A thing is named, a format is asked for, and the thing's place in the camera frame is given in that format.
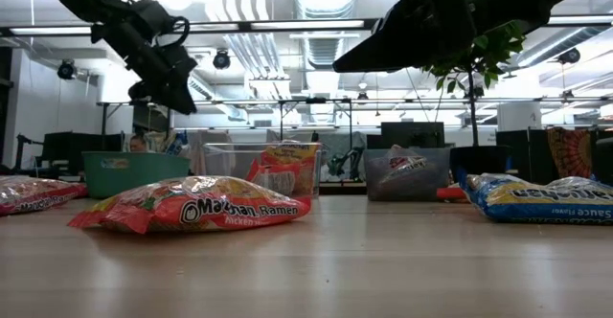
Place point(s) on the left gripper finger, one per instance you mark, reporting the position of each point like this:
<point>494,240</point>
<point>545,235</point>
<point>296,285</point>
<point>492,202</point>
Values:
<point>174,95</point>
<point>138,90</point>

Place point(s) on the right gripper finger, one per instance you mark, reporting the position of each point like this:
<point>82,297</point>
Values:
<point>383,52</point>

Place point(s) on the blue Maruchan noodle pack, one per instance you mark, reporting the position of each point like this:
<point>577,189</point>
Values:
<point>178,143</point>
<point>541,200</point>

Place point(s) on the red Maruchan noodle pack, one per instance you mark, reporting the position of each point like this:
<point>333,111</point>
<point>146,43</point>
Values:
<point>33,193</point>
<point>404,165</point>

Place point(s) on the orange Maruchan noodle pack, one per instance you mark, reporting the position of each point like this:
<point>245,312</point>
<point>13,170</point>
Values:
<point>201,208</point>
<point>292,165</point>
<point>450,193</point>
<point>268,174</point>

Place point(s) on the black jointed lamp arm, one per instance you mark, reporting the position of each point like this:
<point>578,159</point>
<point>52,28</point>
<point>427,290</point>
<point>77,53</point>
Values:
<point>21,141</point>

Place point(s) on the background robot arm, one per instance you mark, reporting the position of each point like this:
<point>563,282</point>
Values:
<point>354,157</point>

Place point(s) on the person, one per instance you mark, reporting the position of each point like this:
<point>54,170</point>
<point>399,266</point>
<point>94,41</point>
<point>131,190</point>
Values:
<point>138,144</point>

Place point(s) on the black ceiling spotlight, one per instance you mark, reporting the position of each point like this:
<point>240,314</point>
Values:
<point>66,70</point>
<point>570,56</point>
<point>221,60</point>

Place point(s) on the clear plastic bin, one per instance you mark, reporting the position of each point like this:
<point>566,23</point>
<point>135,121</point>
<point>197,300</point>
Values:
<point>225,165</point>

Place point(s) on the teal plastic bin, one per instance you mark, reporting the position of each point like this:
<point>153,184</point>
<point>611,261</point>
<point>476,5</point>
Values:
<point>134,179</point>

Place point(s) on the black desk equipment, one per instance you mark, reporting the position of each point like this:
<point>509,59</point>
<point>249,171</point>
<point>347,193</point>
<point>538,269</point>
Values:
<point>72,150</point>

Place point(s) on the smoky grey plastic bin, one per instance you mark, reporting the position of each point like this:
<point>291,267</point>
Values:
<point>378,184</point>

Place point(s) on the white pillar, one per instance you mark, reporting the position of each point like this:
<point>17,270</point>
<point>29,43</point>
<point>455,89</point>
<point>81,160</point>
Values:
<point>519,117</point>

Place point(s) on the black office partition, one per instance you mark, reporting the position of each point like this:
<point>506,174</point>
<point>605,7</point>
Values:
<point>517,155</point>

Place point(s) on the orange patterned cloth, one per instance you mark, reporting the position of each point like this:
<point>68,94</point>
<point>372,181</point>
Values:
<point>570,152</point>

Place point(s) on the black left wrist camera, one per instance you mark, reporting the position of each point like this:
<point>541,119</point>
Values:
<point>153,16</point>

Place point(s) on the silver ventilation duct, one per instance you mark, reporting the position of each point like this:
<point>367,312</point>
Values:
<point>323,50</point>

